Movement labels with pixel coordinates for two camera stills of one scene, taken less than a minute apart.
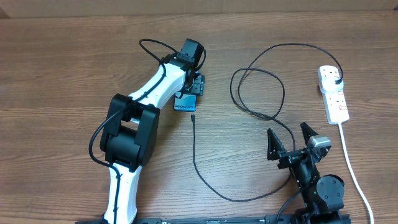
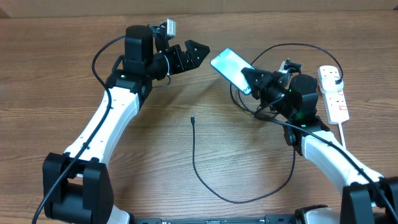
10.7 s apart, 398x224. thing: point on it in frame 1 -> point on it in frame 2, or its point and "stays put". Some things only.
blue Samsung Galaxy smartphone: [188, 103] -> [231, 64]
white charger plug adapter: [328, 84] stays put
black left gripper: [196, 86] -> [181, 64]
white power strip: [335, 102] stays put
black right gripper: [275, 151] -> [264, 79]
